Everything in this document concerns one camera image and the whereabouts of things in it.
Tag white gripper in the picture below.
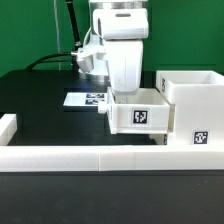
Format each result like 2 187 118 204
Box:
93 8 149 104

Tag white drawer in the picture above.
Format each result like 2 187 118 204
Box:
98 88 170 134
149 134 167 145

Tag white front drawer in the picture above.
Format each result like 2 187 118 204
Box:
149 134 167 145

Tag white drawer cabinet box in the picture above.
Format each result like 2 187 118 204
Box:
156 70 224 145

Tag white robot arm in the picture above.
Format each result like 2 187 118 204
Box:
77 0 149 103

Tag white U-shaped fence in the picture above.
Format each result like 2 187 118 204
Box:
0 114 224 172

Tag white marker base plate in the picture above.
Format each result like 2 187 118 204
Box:
63 92 107 107

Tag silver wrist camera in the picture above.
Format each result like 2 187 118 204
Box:
76 46 105 73

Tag black cable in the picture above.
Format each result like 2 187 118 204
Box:
25 0 85 72

